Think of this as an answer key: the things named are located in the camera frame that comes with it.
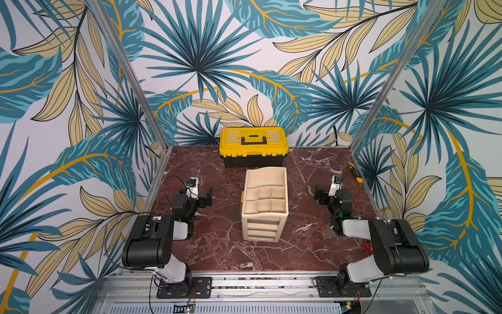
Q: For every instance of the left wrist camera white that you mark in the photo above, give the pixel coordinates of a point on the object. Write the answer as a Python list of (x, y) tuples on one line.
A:
[(192, 187)]

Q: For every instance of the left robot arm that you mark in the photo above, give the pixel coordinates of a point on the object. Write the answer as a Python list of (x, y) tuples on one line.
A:
[(149, 245)]

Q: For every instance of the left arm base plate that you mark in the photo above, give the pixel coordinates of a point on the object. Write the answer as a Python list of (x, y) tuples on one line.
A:
[(197, 287)]

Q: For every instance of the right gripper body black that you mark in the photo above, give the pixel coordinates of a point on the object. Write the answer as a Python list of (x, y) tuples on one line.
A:
[(325, 196)]

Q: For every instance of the beige drawer organizer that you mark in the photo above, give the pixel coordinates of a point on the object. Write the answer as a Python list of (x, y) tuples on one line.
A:
[(264, 204)]

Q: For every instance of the left aluminium corner post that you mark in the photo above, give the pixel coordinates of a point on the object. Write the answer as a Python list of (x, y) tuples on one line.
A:
[(110, 34)]

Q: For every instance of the aluminium corner post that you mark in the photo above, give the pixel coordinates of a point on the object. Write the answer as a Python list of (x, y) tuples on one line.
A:
[(110, 34), (415, 41)]

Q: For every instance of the aluminium front rail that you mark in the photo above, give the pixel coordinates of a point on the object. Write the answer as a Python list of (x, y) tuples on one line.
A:
[(261, 292)]

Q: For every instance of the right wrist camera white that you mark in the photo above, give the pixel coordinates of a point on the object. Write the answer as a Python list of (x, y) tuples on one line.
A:
[(336, 184)]

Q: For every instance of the right aluminium corner post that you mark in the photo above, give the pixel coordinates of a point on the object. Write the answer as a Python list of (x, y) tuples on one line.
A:
[(415, 41)]

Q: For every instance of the yellow black toolbox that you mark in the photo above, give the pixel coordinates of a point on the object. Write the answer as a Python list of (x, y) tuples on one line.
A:
[(253, 147)]

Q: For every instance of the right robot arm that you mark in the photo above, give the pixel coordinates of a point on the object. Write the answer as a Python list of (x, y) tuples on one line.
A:
[(395, 248)]

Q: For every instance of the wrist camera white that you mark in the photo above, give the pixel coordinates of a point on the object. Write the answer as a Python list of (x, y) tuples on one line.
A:
[(192, 187), (336, 184)]

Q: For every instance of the red small object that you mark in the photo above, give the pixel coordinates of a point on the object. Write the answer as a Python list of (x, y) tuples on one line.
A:
[(368, 248)]

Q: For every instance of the yellow black screwdriver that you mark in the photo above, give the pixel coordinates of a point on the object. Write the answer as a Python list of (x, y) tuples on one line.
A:
[(356, 173)]

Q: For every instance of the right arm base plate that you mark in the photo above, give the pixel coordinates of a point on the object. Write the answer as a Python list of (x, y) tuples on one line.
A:
[(333, 287)]

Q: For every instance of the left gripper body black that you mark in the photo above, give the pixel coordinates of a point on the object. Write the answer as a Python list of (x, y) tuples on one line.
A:
[(193, 205)]

